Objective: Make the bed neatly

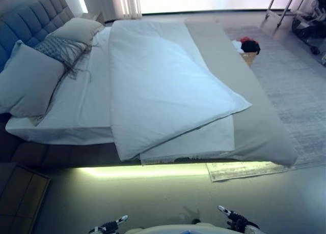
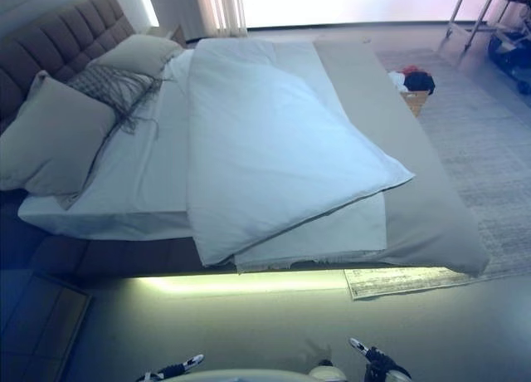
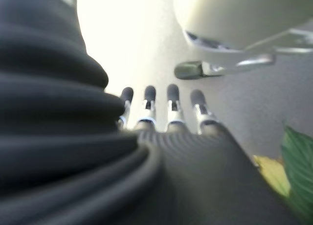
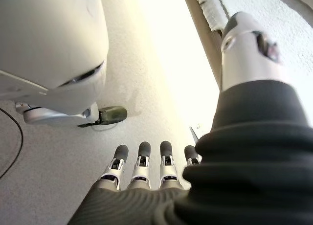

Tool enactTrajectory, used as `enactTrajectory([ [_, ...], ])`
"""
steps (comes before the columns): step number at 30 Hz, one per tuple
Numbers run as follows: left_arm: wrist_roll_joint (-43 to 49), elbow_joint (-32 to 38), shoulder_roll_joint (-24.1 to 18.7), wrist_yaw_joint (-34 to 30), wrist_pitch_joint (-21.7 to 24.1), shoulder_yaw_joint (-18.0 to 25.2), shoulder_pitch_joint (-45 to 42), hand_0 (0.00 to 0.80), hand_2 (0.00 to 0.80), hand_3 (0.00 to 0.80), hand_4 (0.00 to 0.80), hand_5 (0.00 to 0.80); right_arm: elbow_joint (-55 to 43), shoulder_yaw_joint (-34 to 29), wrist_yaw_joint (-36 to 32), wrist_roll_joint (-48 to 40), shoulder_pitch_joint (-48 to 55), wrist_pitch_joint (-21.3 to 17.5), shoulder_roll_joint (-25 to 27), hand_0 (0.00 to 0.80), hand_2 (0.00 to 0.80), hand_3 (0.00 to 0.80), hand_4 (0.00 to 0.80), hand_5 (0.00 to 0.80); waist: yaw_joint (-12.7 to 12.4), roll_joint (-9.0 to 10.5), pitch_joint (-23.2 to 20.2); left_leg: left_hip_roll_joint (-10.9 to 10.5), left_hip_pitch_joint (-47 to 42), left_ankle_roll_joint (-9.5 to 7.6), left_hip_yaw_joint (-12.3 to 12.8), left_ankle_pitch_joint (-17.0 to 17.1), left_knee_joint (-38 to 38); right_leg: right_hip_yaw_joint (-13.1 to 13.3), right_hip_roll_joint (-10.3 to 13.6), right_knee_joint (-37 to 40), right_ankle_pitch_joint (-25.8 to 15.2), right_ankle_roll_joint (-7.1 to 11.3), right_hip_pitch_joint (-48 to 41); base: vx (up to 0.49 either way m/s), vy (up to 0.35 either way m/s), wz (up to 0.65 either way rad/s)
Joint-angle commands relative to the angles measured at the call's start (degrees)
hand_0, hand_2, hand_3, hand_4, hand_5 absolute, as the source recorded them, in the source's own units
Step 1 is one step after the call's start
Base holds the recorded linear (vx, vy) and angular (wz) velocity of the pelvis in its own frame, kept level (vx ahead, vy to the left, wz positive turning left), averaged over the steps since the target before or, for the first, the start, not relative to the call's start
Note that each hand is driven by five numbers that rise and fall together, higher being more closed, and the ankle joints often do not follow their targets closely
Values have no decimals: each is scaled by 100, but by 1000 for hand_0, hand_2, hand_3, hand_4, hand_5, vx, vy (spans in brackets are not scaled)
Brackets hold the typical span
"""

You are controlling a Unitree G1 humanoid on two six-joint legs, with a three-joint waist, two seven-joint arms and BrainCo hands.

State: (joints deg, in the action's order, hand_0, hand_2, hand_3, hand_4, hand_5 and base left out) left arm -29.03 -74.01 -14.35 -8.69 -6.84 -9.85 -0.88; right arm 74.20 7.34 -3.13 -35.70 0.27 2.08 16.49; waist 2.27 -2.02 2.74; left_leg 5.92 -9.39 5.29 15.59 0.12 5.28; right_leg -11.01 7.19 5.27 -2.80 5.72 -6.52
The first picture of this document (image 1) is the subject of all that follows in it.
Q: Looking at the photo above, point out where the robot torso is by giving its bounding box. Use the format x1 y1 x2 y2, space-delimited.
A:
128 219 225 234

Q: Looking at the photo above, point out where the white bed sheet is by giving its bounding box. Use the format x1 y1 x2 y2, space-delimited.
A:
5 27 115 146

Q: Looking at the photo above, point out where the white garment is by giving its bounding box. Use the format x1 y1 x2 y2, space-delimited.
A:
231 39 245 54

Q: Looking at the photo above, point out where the cardboard box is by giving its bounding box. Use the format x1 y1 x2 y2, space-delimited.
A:
239 51 258 67

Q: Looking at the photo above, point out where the macrame fringed cushion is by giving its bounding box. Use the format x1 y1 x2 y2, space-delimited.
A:
34 35 93 81

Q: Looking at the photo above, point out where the white duvet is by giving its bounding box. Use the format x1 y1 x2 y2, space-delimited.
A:
108 19 253 166

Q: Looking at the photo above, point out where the black garment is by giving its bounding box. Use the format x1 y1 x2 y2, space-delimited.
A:
240 40 261 55

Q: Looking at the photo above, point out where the pale patterned rug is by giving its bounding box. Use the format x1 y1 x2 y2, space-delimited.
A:
205 24 326 183

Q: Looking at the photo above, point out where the sheer curtain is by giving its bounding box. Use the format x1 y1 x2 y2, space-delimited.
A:
105 0 143 20

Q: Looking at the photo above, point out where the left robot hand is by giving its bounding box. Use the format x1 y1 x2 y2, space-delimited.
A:
101 214 129 232

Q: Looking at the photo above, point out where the wooden nightstand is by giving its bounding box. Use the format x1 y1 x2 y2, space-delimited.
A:
0 162 51 234
81 12 105 25

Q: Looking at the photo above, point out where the beige bed blanket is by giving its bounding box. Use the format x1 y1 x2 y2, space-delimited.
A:
183 20 298 168

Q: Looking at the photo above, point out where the tufted upholstered headboard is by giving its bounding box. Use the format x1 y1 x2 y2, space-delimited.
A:
0 0 77 74

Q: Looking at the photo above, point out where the large grey-beige pillow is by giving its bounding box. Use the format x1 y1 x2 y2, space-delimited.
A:
0 40 67 119
51 17 105 45

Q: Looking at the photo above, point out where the black wheeled equipment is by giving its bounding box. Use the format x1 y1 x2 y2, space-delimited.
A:
291 0 326 55

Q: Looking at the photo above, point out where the metal stand frame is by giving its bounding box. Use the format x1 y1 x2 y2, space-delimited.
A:
264 0 299 29

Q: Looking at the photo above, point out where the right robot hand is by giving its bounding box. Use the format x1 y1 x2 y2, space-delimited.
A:
218 205 252 231

